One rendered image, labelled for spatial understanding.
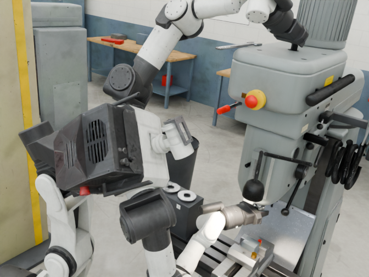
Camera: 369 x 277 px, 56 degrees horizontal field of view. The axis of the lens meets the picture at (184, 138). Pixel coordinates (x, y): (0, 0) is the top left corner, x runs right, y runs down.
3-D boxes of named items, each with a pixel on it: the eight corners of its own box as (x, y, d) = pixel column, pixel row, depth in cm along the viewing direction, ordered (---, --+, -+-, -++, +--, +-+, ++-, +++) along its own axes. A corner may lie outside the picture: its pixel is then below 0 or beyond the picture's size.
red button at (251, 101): (254, 110, 102) (256, 97, 101) (242, 106, 104) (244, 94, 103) (259, 108, 105) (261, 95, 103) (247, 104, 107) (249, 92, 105)
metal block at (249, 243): (252, 259, 150) (254, 248, 147) (239, 252, 153) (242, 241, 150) (257, 253, 153) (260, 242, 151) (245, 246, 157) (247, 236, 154)
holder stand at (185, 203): (185, 241, 167) (189, 205, 159) (151, 220, 179) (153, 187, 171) (199, 228, 176) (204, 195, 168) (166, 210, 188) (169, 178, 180)
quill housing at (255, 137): (276, 216, 129) (295, 137, 116) (228, 194, 140) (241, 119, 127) (295, 196, 143) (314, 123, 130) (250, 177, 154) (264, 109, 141)
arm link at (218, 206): (237, 228, 132) (212, 235, 127) (222, 230, 142) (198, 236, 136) (230, 198, 134) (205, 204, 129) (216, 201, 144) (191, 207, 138)
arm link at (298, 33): (269, 44, 119) (250, 25, 111) (284, 19, 118) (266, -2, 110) (299, 52, 110) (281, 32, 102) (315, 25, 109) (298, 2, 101)
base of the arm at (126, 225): (128, 250, 106) (131, 239, 96) (113, 213, 111) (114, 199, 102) (173, 231, 112) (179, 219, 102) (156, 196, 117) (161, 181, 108)
